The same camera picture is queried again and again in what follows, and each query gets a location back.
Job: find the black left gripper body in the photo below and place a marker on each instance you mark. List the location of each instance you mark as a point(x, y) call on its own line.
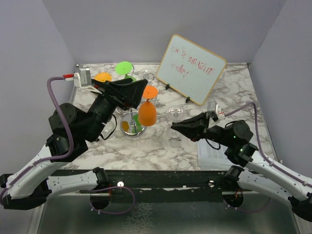
point(105, 107)

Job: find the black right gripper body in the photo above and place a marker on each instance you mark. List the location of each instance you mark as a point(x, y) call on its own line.
point(215, 133)

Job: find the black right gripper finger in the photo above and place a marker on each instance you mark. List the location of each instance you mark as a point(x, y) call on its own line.
point(201, 119)
point(192, 131)

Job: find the clear wine glass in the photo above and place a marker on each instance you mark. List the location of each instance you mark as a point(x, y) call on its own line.
point(175, 114)
point(147, 73)
point(109, 131)

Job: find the orange wine glass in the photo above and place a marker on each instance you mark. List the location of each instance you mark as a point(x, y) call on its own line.
point(147, 111)
point(103, 77)

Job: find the green wine glass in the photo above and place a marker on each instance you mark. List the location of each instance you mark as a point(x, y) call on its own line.
point(125, 68)

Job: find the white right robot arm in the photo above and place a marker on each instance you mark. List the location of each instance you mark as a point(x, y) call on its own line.
point(252, 169)

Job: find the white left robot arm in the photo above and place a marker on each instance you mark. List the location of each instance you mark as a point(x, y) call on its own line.
point(72, 128)

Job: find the chrome wine glass rack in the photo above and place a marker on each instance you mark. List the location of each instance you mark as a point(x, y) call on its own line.
point(129, 124)

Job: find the printed paper sheets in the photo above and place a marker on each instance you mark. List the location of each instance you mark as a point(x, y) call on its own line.
point(211, 159)

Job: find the yellow framed whiteboard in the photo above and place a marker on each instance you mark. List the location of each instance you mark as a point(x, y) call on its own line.
point(190, 69)

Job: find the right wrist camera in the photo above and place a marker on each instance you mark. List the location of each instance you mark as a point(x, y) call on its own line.
point(214, 111)

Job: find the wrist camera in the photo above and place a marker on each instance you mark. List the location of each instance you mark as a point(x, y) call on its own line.
point(214, 111)
point(82, 79)

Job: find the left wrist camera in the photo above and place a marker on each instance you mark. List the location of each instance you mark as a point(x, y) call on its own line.
point(82, 79)

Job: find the black front mounting rail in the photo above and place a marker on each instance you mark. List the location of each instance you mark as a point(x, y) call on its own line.
point(168, 186)

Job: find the aluminium table edge rail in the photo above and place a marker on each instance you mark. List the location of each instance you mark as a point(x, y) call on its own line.
point(36, 217)

